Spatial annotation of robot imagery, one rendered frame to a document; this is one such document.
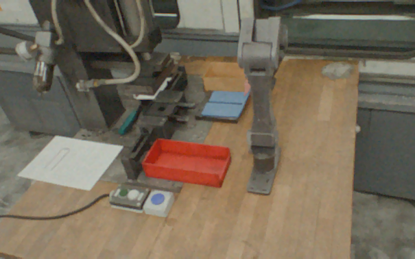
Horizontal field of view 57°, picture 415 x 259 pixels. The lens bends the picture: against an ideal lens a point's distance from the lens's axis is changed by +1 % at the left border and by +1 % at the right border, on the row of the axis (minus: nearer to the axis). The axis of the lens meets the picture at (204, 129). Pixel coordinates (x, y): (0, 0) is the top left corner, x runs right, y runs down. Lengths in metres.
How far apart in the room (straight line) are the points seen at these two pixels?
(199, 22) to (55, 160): 0.92
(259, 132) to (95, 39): 0.58
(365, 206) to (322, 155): 1.10
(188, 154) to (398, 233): 1.31
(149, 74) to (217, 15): 0.68
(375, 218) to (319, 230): 1.22
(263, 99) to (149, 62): 0.41
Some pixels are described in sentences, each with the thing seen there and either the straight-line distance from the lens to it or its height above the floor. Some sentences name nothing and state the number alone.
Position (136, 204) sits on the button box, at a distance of 1.11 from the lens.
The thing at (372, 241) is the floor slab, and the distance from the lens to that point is 2.15.
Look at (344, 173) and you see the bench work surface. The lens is 1.17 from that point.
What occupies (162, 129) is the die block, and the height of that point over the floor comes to 0.96.
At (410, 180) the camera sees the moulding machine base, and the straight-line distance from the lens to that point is 2.15.
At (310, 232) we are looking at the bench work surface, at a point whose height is 0.90.
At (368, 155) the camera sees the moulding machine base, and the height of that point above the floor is 0.35.
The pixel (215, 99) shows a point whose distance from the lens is 1.44.
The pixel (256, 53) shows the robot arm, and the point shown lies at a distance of 0.91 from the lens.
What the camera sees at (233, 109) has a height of 0.92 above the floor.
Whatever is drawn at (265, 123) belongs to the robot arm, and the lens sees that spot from 1.03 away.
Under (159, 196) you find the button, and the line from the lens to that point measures 1.10.
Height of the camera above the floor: 1.73
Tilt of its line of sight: 39 degrees down
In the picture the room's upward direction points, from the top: 10 degrees counter-clockwise
